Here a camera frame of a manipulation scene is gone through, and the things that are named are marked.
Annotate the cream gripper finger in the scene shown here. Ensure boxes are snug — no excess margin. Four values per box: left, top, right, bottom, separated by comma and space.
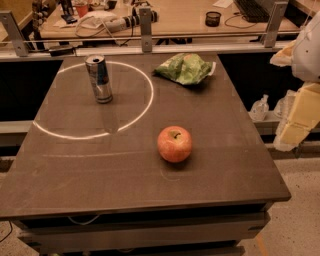
273, 82, 320, 151
270, 40, 296, 67

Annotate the green jalapeno chip bag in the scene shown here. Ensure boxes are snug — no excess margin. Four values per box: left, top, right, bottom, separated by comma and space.
154, 53, 216, 86

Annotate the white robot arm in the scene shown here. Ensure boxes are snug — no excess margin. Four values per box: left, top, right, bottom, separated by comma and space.
270, 11, 320, 151

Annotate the silver blue redbull can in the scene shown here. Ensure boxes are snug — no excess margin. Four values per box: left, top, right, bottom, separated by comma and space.
85, 54, 113, 104

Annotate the clear sanitizer bottle right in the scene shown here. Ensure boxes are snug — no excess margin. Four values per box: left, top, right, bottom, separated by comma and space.
273, 90, 296, 118

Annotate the clear sanitizer bottle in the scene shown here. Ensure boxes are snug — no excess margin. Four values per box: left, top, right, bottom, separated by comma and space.
273, 90, 296, 118
249, 94, 269, 121

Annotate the clear sanitizer bottle left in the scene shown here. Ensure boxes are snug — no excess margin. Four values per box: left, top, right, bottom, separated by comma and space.
249, 94, 269, 121

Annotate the black keyboard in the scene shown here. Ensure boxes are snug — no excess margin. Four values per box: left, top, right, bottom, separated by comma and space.
234, 0, 269, 23

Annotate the black mesh cup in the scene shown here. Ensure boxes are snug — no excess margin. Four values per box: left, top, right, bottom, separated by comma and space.
205, 11, 221, 27

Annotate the red apple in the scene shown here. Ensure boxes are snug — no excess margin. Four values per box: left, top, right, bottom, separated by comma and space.
157, 126, 192, 163

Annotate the white power strip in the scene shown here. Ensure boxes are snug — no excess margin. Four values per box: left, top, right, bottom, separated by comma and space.
104, 15, 146, 33

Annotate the orange cup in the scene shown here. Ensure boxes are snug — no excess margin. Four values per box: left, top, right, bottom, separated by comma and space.
75, 2, 88, 18

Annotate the right metal bracket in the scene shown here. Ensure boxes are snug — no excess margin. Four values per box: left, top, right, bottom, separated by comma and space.
261, 1, 287, 48

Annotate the metal bracket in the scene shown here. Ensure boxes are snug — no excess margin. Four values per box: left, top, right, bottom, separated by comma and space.
139, 7, 152, 53
261, 1, 287, 48
0, 10, 29, 57

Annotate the middle metal bracket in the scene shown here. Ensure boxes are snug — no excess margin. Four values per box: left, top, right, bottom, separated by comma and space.
139, 7, 152, 53

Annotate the black device on rail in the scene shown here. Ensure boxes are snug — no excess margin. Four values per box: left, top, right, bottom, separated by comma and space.
49, 45, 74, 56

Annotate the white cable under table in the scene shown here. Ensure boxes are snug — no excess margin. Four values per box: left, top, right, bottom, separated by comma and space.
67, 214, 101, 226

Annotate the left metal bracket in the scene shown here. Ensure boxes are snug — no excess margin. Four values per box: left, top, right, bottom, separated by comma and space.
0, 10, 29, 57

